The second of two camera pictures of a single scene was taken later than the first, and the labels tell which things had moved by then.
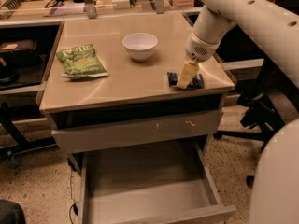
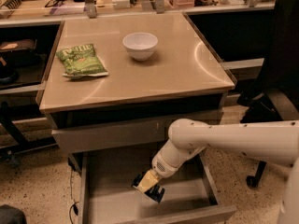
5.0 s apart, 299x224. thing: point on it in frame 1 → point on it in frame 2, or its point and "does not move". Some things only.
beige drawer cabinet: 135,136 does not move
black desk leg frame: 23,144 does not move
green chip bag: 81,62 does not move
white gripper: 198,49 → 163,165
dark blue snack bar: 196,83 → 156,192
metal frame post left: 89,1 does not move
